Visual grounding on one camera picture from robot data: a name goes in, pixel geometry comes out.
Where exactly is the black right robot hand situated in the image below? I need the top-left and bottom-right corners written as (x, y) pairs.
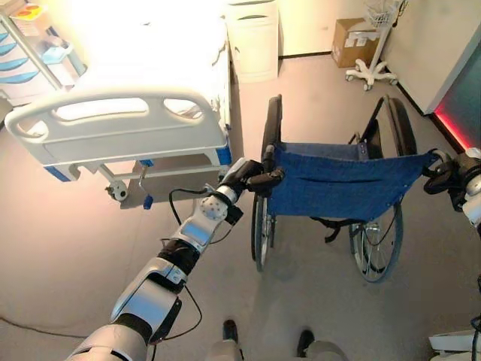
top-left (423, 147), bottom-right (481, 197)

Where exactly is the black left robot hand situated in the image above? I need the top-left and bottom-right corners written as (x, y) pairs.
top-left (224, 159), bottom-right (286, 194)

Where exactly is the blue fabric wheelchair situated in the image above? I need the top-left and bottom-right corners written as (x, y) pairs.
top-left (250, 93), bottom-right (440, 284)

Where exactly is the white hospital bed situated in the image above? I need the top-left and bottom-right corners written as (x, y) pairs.
top-left (4, 0), bottom-right (234, 201)

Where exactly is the dark panel with red light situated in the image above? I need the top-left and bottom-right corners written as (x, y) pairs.
top-left (422, 34), bottom-right (481, 152)

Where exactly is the white rolling stand with basket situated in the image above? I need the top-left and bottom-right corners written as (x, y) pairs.
top-left (344, 0), bottom-right (400, 92)

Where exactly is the white bedside cabinet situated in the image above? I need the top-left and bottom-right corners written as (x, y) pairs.
top-left (224, 0), bottom-right (281, 84)

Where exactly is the brown cardboard box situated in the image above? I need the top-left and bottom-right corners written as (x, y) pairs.
top-left (331, 17), bottom-right (392, 69)

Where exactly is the robot left leg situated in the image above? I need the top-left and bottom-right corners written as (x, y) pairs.
top-left (207, 319), bottom-right (246, 361)

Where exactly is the robot leg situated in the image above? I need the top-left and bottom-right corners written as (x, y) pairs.
top-left (207, 319), bottom-right (246, 361)
top-left (296, 329), bottom-right (349, 361)

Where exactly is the white device base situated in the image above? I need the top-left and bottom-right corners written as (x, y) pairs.
top-left (428, 329), bottom-right (481, 361)

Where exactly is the robot right leg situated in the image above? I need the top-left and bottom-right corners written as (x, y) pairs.
top-left (296, 329), bottom-right (349, 361)

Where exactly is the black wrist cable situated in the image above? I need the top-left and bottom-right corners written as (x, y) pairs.
top-left (168, 183), bottom-right (212, 229)

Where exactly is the blue bed crank handle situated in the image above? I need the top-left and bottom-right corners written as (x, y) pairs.
top-left (136, 165), bottom-right (155, 210)

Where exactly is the black cable on floor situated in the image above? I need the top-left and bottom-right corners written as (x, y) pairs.
top-left (0, 314), bottom-right (86, 339)

